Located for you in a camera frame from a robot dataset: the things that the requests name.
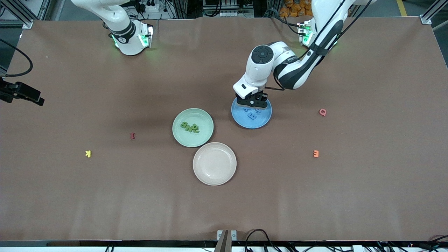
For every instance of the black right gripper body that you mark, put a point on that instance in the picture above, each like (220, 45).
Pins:
(13, 90)

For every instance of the blue letter E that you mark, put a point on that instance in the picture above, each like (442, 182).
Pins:
(252, 116)

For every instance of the green letter N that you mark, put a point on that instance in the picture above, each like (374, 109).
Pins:
(190, 128)

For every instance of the green letter B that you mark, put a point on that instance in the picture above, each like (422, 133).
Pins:
(184, 124)

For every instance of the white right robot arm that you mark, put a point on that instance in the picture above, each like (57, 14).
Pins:
(129, 38)

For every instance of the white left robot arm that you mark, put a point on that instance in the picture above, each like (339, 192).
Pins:
(260, 66)

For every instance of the blue plate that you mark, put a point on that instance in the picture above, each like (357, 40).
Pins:
(260, 120)

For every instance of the red letter Q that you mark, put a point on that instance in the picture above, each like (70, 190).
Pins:
(320, 112)

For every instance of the light green plate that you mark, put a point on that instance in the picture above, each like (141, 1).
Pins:
(201, 138)

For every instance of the pale beige plate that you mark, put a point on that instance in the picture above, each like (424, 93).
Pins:
(214, 163)

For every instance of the long white power strip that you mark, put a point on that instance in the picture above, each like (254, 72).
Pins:
(231, 14)

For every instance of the orange packets pile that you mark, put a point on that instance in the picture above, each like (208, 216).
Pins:
(297, 8)

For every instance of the brown table cover sheet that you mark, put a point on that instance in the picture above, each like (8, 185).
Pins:
(224, 210)

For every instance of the white power strip with plugs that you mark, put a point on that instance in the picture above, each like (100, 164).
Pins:
(154, 7)

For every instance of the aluminium frame strut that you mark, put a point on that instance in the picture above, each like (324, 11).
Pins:
(28, 23)
(426, 19)

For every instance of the grey metal mount bracket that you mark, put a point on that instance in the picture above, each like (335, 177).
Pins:
(226, 238)

